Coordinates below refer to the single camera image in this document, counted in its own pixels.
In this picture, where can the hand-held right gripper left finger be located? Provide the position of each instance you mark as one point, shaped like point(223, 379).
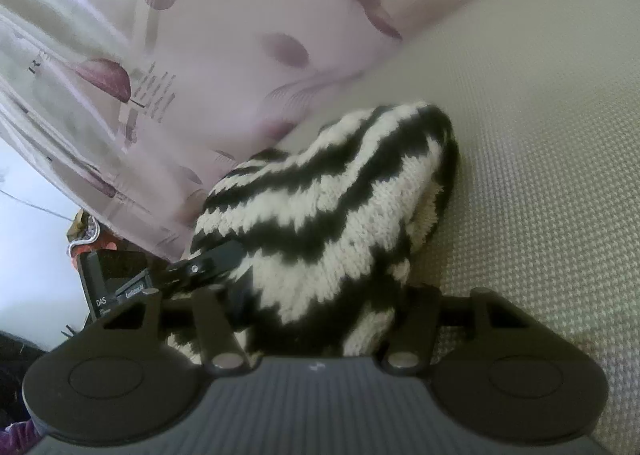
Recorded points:
point(216, 330)

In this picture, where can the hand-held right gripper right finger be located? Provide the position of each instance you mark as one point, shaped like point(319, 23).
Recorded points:
point(415, 330)

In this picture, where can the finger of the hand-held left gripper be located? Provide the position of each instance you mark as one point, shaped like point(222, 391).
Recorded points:
point(210, 262)

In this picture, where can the black white striped knit garment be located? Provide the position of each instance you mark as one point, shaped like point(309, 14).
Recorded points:
point(325, 215)

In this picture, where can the orange patterned cloth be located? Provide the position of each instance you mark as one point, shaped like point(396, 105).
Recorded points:
point(87, 230)

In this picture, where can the purple cloth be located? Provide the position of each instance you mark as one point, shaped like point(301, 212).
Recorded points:
point(17, 437)

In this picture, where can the pink printed curtain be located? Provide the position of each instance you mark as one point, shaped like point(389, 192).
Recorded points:
point(225, 15)

